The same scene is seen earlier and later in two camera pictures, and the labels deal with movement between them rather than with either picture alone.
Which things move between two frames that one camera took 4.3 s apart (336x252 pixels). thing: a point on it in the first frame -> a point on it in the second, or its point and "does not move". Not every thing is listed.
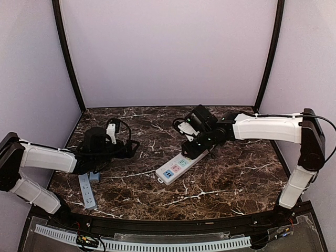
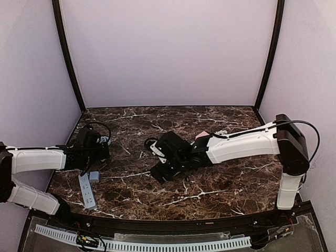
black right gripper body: x=194 y=147 -> x=159 y=171
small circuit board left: x=87 y=241 does not move
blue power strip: x=87 y=192 does not move
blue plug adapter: x=93 y=176 does not move
